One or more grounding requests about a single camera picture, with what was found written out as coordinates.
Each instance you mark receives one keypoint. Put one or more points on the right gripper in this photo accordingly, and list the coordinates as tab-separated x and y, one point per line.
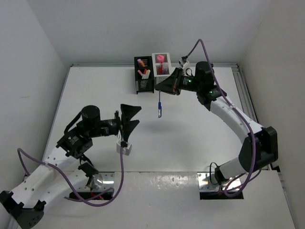
171	85

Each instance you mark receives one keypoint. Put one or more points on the pink purple eraser block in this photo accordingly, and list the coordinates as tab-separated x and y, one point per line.
160	58

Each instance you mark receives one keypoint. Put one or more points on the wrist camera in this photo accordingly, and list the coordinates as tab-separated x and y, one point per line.
184	63
123	146

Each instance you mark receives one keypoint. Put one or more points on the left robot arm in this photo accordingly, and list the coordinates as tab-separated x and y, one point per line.
67	168

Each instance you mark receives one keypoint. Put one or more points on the red ink gel pen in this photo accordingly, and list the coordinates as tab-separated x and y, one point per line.
163	68

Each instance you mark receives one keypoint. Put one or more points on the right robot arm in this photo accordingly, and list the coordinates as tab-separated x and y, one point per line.
260	146

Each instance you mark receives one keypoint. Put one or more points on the orange cap highlighter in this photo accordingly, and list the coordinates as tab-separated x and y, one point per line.
141	63

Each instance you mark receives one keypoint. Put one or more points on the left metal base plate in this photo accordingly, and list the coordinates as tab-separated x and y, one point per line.
104	179

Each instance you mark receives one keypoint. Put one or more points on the blue ballpoint pen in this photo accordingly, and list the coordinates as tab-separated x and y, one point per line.
159	105

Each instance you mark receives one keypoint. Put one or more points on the metal base plate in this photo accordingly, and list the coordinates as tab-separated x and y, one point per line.
209	184
104	179

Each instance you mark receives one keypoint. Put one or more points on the white slotted pen holder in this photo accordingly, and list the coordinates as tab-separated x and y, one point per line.
159	78

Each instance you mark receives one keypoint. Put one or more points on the yellow tip white pen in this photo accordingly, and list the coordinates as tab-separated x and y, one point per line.
148	74

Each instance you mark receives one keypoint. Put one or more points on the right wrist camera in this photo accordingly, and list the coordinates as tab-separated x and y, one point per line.
184	63

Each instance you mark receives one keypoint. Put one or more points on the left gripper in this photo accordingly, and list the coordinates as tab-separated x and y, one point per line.
127	111

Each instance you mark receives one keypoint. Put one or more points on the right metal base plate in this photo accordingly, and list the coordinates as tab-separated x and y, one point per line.
209	184

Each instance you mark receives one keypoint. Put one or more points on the black slotted pen holder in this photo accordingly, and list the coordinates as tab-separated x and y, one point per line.
143	85

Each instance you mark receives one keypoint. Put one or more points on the red cap white marker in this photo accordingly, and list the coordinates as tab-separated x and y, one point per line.
144	74

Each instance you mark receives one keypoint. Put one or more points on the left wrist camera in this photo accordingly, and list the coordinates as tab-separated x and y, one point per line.
123	146

